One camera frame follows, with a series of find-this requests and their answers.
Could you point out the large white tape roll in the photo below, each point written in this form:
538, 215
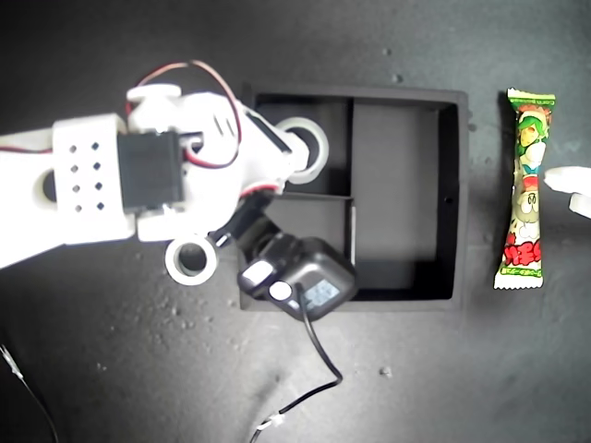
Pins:
323, 147

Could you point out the green printed snack bar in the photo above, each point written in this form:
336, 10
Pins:
526, 184

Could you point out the small white tape roll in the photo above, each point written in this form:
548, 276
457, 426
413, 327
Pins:
173, 265

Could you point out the black tray with wells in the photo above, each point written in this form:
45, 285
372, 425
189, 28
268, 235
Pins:
392, 184

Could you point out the black camera box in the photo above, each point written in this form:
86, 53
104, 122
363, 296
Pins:
318, 272

